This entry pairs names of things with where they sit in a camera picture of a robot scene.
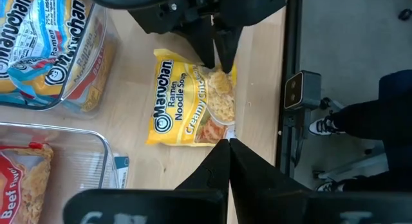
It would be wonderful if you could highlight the clear plastic bin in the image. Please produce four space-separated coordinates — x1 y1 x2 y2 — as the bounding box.
0 0 120 120
0 120 130 224

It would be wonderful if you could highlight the white product box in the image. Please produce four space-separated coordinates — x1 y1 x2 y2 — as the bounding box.
113 155 130 189

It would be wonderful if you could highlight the white black sneaker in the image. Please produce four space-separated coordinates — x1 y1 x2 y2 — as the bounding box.
308 116 337 136
315 180 347 192

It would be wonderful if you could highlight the red Maruchan beef ramen pack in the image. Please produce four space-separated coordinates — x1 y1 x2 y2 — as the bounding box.
0 141 55 224

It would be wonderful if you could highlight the blue Maruchan beef ramen pack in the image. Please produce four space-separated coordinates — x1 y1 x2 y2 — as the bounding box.
41 0 117 113
6 55 57 96
8 0 80 69
0 0 35 93

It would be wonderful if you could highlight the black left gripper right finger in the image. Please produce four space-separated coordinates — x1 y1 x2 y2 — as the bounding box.
230 138 310 224

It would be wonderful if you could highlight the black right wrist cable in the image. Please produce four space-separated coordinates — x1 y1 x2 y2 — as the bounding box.
86 0 183 10

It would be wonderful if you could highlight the grey metal chair leg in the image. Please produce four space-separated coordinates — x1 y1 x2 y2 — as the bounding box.
312 151 389 182

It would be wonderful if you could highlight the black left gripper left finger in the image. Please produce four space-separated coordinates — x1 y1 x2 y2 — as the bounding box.
175 139 231 224

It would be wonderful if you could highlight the person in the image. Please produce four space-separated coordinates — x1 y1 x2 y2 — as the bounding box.
308 69 412 192

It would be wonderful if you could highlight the yellow Maruchan chicken ramen pack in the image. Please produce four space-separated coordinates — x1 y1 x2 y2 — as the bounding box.
145 48 238 147

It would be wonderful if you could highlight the grey table-level camera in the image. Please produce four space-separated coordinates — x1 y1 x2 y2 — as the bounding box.
283 70 323 111

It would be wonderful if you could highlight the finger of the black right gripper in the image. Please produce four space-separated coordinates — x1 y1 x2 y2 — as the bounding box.
185 16 215 70
214 26 244 73

